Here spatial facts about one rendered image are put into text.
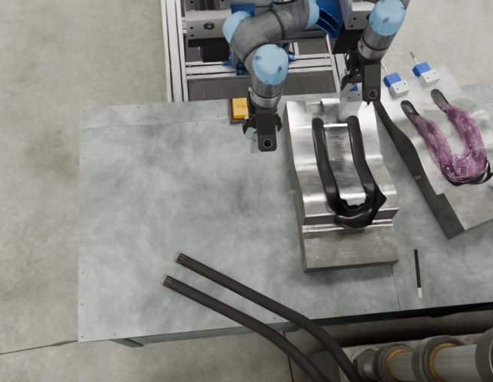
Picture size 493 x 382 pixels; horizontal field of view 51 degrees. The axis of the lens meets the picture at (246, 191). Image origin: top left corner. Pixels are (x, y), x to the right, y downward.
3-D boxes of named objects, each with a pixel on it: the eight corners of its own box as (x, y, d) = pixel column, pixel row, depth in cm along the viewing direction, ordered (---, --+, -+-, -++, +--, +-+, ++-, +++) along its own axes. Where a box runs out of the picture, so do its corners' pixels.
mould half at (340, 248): (282, 115, 162) (287, 93, 149) (362, 110, 164) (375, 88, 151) (303, 272, 145) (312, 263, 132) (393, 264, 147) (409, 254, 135)
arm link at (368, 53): (394, 50, 127) (362, 51, 126) (388, 61, 131) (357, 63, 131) (388, 25, 129) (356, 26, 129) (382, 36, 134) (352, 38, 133)
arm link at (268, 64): (275, 34, 111) (297, 63, 109) (271, 63, 122) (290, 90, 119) (245, 48, 110) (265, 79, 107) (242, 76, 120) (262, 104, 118)
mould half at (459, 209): (369, 99, 165) (380, 81, 155) (438, 75, 170) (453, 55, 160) (447, 239, 151) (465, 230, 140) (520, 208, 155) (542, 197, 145)
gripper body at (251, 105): (273, 100, 137) (278, 75, 126) (277, 129, 134) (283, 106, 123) (245, 101, 136) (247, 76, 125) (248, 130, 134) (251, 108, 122)
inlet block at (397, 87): (372, 69, 166) (377, 59, 161) (385, 64, 167) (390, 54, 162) (390, 102, 162) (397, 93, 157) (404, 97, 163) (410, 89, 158)
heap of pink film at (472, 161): (403, 118, 157) (412, 105, 150) (452, 99, 160) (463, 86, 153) (444, 192, 149) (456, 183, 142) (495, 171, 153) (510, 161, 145)
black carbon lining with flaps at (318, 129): (307, 120, 154) (312, 105, 145) (359, 117, 155) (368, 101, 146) (325, 233, 142) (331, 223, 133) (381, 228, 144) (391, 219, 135)
